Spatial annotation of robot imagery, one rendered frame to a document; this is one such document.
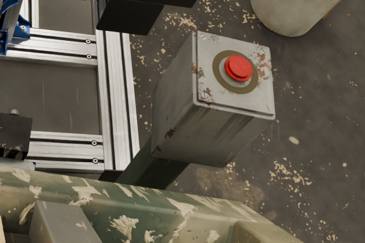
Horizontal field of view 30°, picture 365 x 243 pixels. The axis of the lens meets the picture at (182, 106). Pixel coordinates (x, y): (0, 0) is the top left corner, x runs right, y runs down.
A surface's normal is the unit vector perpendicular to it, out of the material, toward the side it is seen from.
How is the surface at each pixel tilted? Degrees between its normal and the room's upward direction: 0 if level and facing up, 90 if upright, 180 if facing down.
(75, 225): 55
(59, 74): 0
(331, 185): 0
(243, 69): 0
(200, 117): 90
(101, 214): 35
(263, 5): 91
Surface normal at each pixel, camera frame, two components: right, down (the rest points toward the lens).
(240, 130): 0.00, 0.87
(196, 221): 0.30, 0.11
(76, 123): 0.37, -0.47
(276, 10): -0.62, 0.52
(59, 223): 0.21, -0.98
